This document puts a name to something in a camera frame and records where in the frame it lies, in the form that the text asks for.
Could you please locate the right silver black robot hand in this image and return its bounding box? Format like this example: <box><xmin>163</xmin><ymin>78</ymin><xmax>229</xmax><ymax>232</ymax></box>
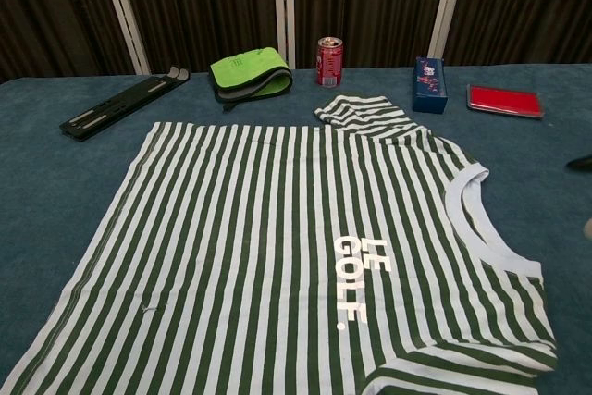
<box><xmin>566</xmin><ymin>154</ymin><xmax>592</xmax><ymax>240</ymax></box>

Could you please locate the green white striped T-shirt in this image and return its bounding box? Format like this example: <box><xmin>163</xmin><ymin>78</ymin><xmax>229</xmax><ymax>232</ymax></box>
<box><xmin>0</xmin><ymin>93</ymin><xmax>559</xmax><ymax>395</ymax></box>

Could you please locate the red stamp pad case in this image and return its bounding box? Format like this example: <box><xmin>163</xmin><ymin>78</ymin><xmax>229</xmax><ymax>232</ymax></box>
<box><xmin>465</xmin><ymin>83</ymin><xmax>546</xmax><ymax>120</ymax></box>

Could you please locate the blue printed carton box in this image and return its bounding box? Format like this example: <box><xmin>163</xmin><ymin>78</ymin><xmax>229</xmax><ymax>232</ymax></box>
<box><xmin>412</xmin><ymin>56</ymin><xmax>450</xmax><ymax>115</ymax></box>

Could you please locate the red soda can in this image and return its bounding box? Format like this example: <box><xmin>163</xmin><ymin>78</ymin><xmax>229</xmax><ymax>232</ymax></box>
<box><xmin>315</xmin><ymin>35</ymin><xmax>344</xmax><ymax>89</ymax></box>

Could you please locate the green grey microfibre cloth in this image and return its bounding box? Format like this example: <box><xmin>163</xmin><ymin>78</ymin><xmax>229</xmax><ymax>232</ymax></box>
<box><xmin>209</xmin><ymin>45</ymin><xmax>294</xmax><ymax>113</ymax></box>

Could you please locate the black folding laptop stand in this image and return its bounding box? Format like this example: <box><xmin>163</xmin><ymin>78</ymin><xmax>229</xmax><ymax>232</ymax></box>
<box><xmin>58</xmin><ymin>66</ymin><xmax>191</xmax><ymax>142</ymax></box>

